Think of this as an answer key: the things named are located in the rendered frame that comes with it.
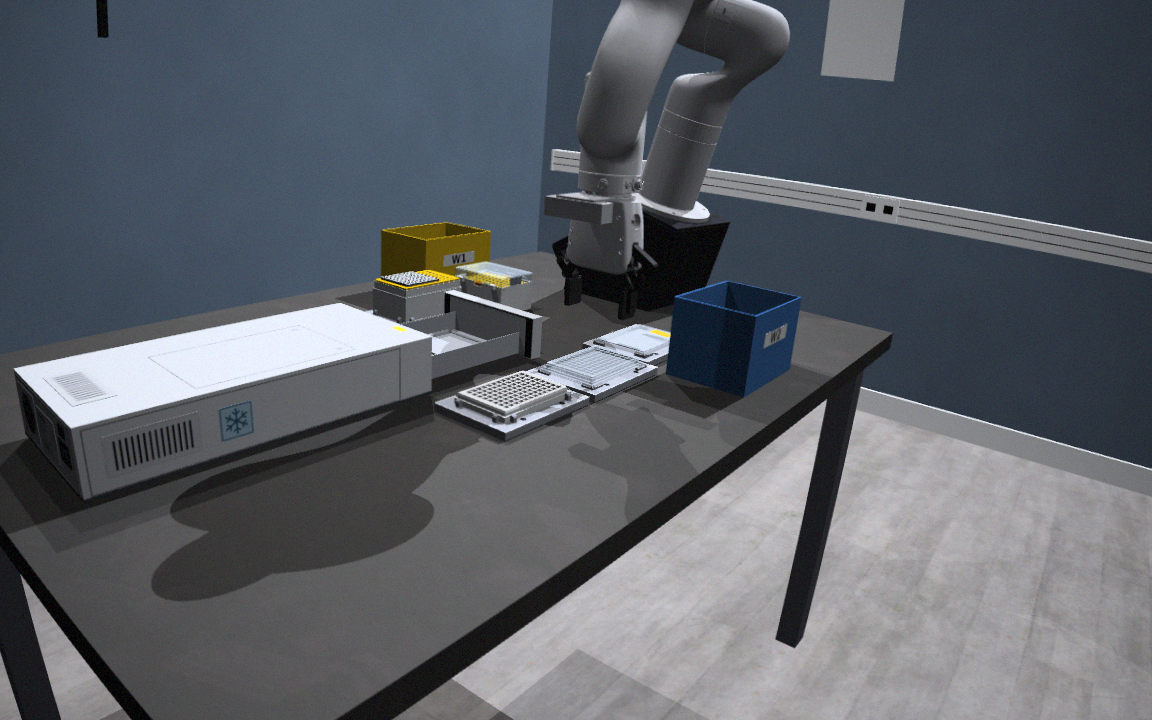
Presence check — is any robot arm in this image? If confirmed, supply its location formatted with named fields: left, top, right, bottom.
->
left=544, top=0, right=790, bottom=223

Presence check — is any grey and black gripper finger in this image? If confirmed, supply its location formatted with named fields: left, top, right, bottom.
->
left=552, top=236, right=584, bottom=306
left=617, top=242, right=658, bottom=320

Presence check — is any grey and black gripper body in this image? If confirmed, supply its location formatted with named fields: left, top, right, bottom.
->
left=568, top=195, right=644, bottom=275

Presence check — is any yellow open tray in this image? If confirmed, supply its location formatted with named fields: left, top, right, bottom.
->
left=381, top=222, right=491, bottom=276

